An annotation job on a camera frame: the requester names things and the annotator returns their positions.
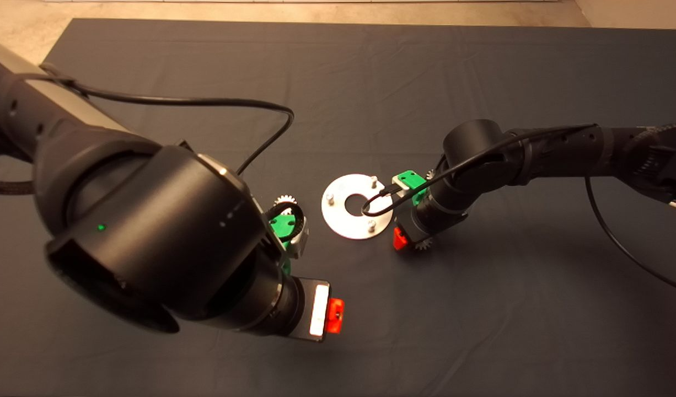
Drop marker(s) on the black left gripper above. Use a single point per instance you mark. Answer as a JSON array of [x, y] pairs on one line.
[[305, 309]]

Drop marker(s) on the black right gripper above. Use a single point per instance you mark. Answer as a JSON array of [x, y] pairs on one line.
[[418, 227]]

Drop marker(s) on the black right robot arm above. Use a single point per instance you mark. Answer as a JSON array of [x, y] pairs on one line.
[[536, 151]]

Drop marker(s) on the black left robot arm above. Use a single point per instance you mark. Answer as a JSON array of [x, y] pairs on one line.
[[139, 231]]

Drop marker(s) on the round metal carrier plate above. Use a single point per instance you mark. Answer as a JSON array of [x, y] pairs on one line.
[[343, 220]]

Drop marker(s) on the dark table cloth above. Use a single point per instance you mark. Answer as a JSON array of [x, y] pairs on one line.
[[205, 55]]

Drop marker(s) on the silver right camera box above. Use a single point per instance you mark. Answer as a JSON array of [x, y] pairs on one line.
[[400, 182]]

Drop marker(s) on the silver camera box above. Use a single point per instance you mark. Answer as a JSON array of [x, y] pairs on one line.
[[299, 242], [400, 182]]

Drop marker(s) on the green right camera mount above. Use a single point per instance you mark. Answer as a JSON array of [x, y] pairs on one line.
[[412, 181]]

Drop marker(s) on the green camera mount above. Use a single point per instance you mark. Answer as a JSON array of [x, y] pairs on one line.
[[412, 181], [284, 226]]

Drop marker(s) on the silver left camera box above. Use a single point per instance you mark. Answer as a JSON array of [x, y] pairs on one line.
[[299, 242]]

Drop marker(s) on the green left camera mount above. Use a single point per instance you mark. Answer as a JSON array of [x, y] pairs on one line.
[[284, 226]]

